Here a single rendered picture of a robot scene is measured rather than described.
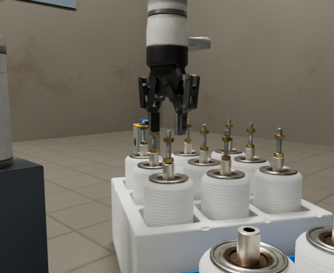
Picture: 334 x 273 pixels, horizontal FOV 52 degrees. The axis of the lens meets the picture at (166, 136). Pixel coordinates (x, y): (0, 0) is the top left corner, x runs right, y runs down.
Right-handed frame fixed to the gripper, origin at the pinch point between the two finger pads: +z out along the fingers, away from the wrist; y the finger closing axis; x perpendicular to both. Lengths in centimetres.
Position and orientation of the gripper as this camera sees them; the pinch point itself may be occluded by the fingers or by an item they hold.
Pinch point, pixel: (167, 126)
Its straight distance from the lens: 62.6
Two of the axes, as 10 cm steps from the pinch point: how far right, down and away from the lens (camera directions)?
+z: -0.1, 9.9, 1.2
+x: 7.2, -0.8, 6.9
